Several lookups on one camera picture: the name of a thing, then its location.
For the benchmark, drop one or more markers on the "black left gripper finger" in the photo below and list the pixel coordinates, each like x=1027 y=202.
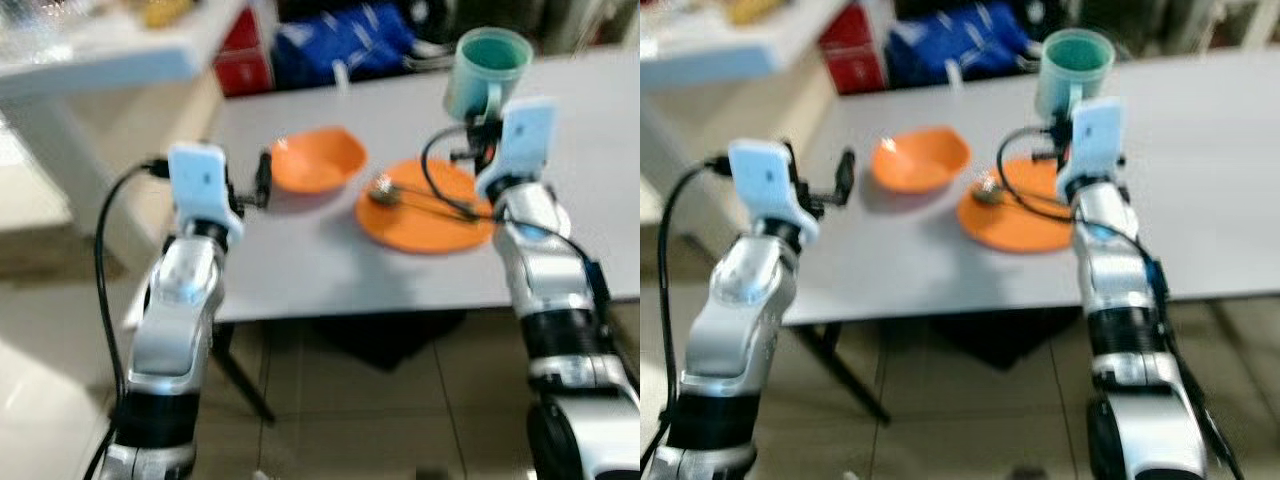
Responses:
x=264 y=178
x=845 y=175

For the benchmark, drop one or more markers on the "teal green mug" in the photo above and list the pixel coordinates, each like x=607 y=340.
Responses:
x=480 y=65
x=1070 y=65

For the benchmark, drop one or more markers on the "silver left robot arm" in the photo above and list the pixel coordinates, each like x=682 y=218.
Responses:
x=175 y=320
x=735 y=320

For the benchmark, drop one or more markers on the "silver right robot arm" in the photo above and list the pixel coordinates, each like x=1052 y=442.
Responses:
x=555 y=290
x=1130 y=290

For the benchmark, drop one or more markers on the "orange plastic bowl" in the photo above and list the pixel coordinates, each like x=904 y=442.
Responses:
x=315 y=162
x=918 y=162

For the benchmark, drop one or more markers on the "metal spoon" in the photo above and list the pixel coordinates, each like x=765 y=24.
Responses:
x=988 y=191
x=381 y=193

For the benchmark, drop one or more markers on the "orange plastic plate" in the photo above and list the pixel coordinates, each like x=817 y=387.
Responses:
x=420 y=230
x=1010 y=230

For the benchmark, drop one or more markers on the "blue fabric bag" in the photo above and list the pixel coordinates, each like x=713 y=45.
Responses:
x=955 y=45
x=340 y=45

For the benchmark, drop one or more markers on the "white shelf board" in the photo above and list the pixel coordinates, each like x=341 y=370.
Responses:
x=720 y=50
x=100 y=55

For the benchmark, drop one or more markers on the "yellow and black tool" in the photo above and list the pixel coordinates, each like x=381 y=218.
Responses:
x=165 y=12
x=755 y=10

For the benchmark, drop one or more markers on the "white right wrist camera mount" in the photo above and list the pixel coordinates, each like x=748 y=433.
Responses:
x=525 y=140
x=1095 y=140

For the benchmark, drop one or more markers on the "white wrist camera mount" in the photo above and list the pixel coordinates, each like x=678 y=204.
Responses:
x=1095 y=140
x=200 y=185
x=525 y=140
x=765 y=185

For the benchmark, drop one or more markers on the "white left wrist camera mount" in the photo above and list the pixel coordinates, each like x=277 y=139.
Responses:
x=765 y=185
x=200 y=185

